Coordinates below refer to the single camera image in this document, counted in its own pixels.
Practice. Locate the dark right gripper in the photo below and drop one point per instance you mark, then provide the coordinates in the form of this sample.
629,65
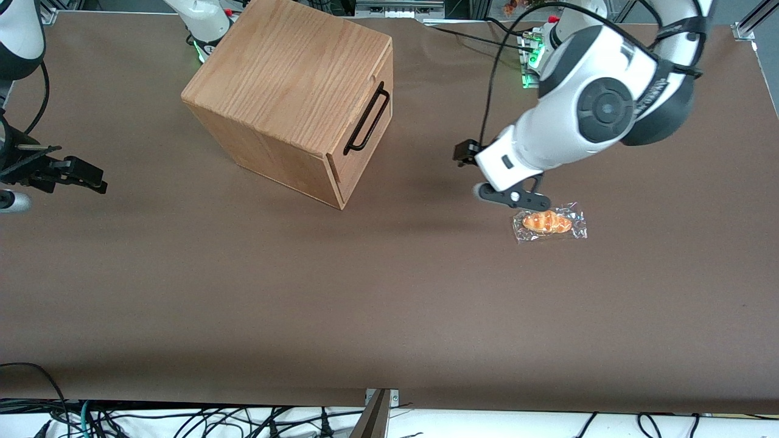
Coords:
31,170

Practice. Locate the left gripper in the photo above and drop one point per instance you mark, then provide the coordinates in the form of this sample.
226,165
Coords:
467,152

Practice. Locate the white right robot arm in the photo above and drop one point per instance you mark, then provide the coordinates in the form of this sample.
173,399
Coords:
18,36

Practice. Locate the wooden drawer cabinet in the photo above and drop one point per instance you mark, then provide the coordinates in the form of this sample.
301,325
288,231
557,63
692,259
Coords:
274,79

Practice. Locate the bread roll in clear wrapper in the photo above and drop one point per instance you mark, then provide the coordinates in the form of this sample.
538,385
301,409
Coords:
548,222

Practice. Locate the orange background items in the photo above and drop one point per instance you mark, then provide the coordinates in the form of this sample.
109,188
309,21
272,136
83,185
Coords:
510,7

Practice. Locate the grey background device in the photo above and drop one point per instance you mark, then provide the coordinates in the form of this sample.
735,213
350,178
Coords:
395,9

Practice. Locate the brown table mat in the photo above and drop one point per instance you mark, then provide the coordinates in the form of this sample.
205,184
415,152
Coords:
243,292

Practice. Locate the grey metal bar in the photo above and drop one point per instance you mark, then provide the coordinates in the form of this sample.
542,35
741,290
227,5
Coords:
371,423

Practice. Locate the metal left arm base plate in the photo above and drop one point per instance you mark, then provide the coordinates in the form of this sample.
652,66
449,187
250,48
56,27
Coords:
528,61

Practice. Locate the aluminium frame profile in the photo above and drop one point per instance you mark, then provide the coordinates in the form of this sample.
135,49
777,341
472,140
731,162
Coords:
745,27
48,15

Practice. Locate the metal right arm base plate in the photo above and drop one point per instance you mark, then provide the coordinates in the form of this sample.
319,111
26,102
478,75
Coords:
201,52

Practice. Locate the small metal bracket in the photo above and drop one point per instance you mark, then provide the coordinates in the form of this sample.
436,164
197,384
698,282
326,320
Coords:
394,398

